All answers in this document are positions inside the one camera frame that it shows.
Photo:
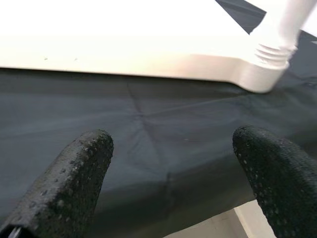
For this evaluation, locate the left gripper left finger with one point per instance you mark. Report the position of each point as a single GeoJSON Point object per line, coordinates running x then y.
{"type": "Point", "coordinates": [64, 186]}

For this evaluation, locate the white plastic table leg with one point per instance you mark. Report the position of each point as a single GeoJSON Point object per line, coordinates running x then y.
{"type": "Point", "coordinates": [289, 24]}

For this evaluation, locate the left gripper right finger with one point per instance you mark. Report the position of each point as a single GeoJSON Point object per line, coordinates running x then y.
{"type": "Point", "coordinates": [280, 178]}

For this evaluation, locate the white plastic children table top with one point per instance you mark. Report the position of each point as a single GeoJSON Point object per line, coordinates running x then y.
{"type": "Point", "coordinates": [123, 49]}

